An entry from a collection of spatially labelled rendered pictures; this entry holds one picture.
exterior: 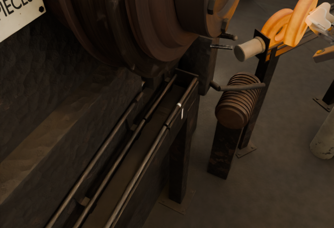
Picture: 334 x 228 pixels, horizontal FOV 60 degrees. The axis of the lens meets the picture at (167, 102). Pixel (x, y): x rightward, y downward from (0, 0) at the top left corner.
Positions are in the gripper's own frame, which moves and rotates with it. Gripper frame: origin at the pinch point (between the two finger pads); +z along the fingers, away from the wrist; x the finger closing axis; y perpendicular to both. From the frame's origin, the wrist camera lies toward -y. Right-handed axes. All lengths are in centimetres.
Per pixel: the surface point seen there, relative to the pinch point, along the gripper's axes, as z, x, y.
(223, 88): 5.3, 15.9, -27.3
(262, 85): -4.2, 1.7, -28.7
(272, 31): 4.7, -5.3, -13.1
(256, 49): 5.0, 0.6, -18.3
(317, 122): -42, -53, -75
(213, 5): 9, 51, 21
